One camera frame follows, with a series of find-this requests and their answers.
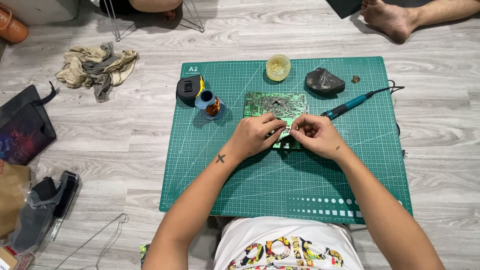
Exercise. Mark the person's right hand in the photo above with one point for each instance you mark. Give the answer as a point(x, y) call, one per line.
point(318, 135)

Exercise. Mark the person's left hand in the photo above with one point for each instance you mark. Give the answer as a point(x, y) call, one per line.
point(252, 137)

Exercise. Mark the green circuit board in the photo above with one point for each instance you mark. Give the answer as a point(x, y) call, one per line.
point(275, 107)

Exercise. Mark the green cutting mat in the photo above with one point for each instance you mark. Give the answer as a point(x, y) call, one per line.
point(285, 157)

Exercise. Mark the teal soldering iron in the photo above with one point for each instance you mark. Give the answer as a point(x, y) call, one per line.
point(347, 107)

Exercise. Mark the dark soldering sponge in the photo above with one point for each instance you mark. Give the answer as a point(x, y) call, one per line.
point(324, 81)

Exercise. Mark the yellow flux jar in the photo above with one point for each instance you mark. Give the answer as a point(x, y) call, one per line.
point(278, 67)

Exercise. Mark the black yellow tape measure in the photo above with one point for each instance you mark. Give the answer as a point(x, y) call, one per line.
point(189, 90)

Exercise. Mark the person's white printed shirt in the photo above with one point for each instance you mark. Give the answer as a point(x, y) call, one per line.
point(285, 245)

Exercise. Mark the black mat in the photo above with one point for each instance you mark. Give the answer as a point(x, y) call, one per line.
point(345, 7)

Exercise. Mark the green printed packet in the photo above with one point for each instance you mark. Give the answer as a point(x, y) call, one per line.
point(144, 253)

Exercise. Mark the crumpled beige grey cloth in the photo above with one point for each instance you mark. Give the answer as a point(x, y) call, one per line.
point(97, 69)

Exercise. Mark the metal chair legs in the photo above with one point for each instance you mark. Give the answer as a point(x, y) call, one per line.
point(123, 18)

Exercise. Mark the black printed bag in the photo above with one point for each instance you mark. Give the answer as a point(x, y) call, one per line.
point(24, 127)

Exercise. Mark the clear plastic bag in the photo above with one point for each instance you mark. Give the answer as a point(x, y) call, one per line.
point(37, 213)

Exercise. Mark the white cabinet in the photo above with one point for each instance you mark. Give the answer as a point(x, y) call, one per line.
point(41, 10)

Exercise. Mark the brown paper bag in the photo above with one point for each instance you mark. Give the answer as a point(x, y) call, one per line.
point(11, 198)

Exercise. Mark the orange slipper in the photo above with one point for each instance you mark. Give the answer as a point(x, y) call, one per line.
point(11, 26)

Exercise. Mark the cardboard box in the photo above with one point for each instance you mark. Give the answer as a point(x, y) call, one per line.
point(11, 258)

